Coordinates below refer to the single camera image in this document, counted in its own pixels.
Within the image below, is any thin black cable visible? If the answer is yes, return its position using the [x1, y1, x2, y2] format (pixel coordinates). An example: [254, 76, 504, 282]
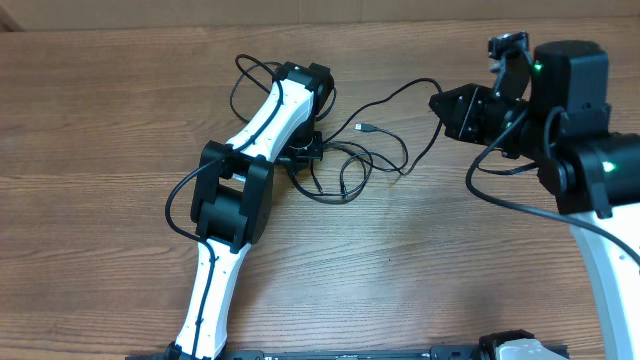
[284, 77, 445, 205]

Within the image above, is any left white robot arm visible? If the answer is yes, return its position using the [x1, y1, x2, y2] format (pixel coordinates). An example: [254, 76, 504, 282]
[163, 62, 335, 359]

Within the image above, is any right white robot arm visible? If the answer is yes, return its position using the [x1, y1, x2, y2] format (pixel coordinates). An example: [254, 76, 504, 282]
[429, 33, 639, 359]

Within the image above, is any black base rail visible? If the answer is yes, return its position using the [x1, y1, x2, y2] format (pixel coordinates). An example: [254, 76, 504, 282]
[124, 329, 571, 360]

